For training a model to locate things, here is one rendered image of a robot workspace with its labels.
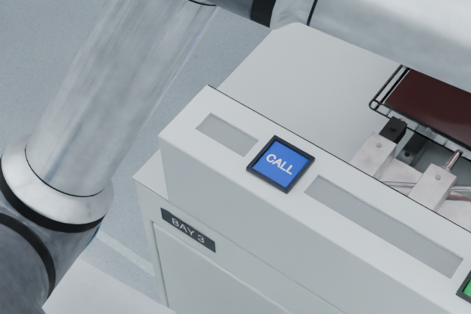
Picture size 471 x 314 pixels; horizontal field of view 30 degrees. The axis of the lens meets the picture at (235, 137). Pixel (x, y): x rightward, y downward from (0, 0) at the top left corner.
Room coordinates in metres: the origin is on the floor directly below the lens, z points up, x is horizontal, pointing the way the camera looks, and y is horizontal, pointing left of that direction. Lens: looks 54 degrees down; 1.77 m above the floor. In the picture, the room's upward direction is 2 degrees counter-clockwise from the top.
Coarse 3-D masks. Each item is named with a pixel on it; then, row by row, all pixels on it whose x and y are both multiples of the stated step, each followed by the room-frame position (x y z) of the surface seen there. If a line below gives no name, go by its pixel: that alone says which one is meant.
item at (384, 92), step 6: (402, 66) 0.74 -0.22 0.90; (396, 72) 0.73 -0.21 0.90; (402, 72) 0.73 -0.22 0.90; (390, 78) 0.72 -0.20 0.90; (396, 78) 0.72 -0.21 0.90; (384, 84) 0.71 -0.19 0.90; (390, 84) 0.71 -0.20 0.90; (396, 84) 0.72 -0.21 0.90; (378, 90) 0.70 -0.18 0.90; (384, 90) 0.70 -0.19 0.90; (390, 90) 0.70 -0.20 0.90; (378, 96) 0.69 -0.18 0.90; (384, 96) 0.69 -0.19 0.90
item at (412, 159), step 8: (416, 136) 0.67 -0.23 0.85; (408, 144) 0.65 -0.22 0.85; (416, 144) 0.65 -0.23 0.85; (424, 144) 0.65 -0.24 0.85; (400, 152) 0.64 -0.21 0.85; (408, 152) 0.64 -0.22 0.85; (416, 152) 0.64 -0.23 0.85; (424, 152) 0.66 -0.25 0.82; (400, 160) 0.63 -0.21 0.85; (408, 160) 0.63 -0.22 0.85; (416, 160) 0.64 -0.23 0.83
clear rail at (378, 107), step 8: (376, 104) 0.68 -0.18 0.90; (384, 104) 0.68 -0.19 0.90; (376, 112) 0.67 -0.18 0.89; (384, 112) 0.67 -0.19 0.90; (392, 112) 0.67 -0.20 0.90; (408, 120) 0.65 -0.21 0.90; (408, 128) 0.65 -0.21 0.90; (416, 128) 0.64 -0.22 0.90; (424, 128) 0.64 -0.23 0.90; (424, 136) 0.63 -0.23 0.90; (432, 136) 0.63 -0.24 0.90; (440, 136) 0.63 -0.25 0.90; (440, 144) 0.62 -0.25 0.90; (448, 144) 0.62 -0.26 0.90; (456, 144) 0.61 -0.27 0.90; (464, 152) 0.60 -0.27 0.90
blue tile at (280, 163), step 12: (276, 144) 0.58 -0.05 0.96; (264, 156) 0.56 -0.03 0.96; (276, 156) 0.56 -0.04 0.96; (288, 156) 0.56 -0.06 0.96; (300, 156) 0.56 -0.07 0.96; (264, 168) 0.55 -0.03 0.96; (276, 168) 0.55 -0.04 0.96; (288, 168) 0.55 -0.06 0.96; (300, 168) 0.55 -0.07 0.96; (276, 180) 0.53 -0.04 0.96; (288, 180) 0.53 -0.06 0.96
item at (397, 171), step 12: (396, 168) 0.60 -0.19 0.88; (408, 168) 0.60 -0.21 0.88; (384, 180) 0.58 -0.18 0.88; (396, 180) 0.58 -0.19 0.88; (408, 180) 0.58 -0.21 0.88; (408, 192) 0.56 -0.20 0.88; (456, 192) 0.56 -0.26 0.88; (444, 204) 0.54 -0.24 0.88; (456, 204) 0.54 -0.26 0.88; (468, 204) 0.54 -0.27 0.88; (444, 216) 0.53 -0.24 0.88; (456, 216) 0.53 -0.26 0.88; (468, 216) 0.53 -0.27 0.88; (468, 228) 0.51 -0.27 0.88
